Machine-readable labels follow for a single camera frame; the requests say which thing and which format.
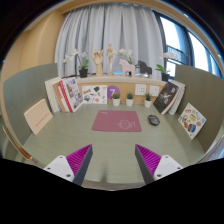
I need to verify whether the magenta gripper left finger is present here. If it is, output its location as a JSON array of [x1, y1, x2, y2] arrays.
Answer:
[[44, 145, 93, 186]]

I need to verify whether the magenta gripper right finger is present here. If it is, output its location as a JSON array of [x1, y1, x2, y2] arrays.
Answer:
[[135, 144, 182, 184]]

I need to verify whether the black computer mouse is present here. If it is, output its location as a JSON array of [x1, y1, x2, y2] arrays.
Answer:
[[148, 115, 160, 126]]

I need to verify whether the pink mouse pad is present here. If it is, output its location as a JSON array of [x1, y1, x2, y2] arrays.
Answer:
[[92, 110, 142, 132]]

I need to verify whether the white sticker card right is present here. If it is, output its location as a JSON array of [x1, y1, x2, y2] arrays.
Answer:
[[178, 103, 206, 140]]

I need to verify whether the small potted plant right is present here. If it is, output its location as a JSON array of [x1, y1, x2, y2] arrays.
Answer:
[[144, 93, 152, 108]]

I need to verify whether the small potted plant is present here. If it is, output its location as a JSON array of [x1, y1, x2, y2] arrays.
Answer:
[[126, 93, 134, 106], [112, 93, 120, 106], [144, 93, 152, 108]]

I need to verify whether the small potted plant middle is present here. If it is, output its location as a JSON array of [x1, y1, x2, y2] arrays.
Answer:
[[126, 93, 134, 106]]

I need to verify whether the white picture card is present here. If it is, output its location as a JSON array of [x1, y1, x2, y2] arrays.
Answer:
[[82, 85, 107, 104]]

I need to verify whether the small potted plant left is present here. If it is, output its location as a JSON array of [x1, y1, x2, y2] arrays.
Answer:
[[112, 93, 120, 106]]

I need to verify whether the red white magazine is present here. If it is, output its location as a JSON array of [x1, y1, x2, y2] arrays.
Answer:
[[59, 77, 83, 112]]

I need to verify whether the white book behind black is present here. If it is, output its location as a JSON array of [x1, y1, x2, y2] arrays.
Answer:
[[168, 80, 186, 115]]

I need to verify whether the purple round number sign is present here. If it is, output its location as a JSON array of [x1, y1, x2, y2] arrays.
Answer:
[[107, 85, 120, 99]]

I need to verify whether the white book left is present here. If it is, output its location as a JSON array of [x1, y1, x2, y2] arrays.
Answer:
[[45, 77, 61, 113]]

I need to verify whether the white orchid black pot right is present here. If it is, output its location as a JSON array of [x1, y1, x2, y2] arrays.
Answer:
[[155, 52, 177, 82]]

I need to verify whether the white orchid black pot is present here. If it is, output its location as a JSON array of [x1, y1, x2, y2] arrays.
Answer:
[[155, 52, 177, 82], [63, 48, 89, 76]]

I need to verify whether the white orchid black pot left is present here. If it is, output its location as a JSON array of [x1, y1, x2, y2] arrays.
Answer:
[[63, 48, 89, 76]]

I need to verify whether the black horse figure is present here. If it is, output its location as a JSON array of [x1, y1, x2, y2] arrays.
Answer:
[[137, 61, 152, 75]]

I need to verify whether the pink horse figure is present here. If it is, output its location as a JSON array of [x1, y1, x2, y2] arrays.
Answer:
[[119, 59, 135, 77]]

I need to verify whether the wooden hand model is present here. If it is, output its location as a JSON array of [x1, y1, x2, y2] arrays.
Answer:
[[92, 50, 103, 77]]

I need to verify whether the white orchid behind horse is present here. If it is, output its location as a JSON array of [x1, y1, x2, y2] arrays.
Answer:
[[119, 48, 133, 64]]

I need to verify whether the wooden mannequin figure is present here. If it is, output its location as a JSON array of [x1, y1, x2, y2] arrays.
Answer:
[[106, 43, 117, 73]]

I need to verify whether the grey curtain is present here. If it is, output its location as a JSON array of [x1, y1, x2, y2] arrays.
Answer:
[[55, 3, 163, 77]]

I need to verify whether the white wall switch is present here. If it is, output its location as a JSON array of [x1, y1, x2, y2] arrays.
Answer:
[[149, 86, 159, 96]]

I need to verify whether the white wall socket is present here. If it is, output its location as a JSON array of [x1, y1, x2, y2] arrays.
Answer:
[[135, 84, 146, 96]]

